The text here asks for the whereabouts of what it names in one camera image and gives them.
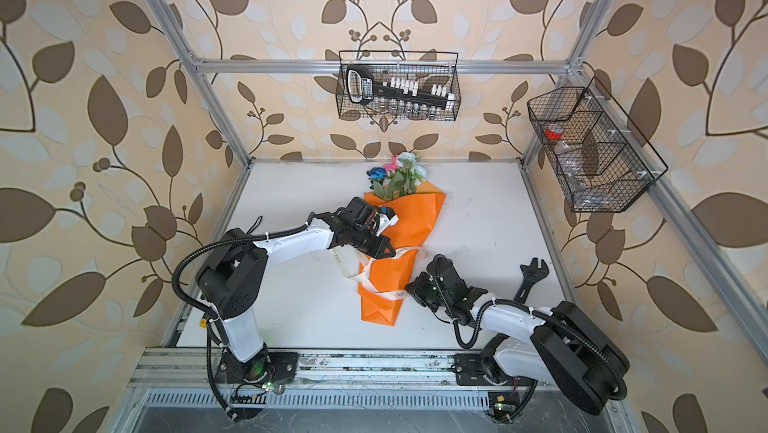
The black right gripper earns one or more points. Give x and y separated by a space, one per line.
416 286

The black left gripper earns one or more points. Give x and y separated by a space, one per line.
380 249

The white ribbon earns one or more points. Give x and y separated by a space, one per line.
384 278

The orange wrapping paper sheet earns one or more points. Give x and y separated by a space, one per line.
418 214

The dark blue fake rose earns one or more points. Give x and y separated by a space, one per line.
377 176

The pale blue fake flower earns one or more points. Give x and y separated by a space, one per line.
409 174

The dark pink fake rose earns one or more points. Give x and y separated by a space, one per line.
392 166

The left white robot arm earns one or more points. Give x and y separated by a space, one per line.
222 279

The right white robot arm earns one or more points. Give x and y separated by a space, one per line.
559 345

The black adjustable wrench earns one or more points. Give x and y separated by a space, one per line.
532 273

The yellow tape measure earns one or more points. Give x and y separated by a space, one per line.
252 229

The black socket wrench set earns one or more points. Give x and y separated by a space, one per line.
386 87

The clear bottle red cap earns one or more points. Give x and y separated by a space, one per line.
572 160

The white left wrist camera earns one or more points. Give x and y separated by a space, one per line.
386 218

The back black wire basket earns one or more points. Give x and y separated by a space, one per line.
430 61

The black wire basket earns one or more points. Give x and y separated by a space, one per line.
430 61
625 163

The right black wire basket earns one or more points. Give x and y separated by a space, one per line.
625 163

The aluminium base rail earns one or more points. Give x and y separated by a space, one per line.
330 379

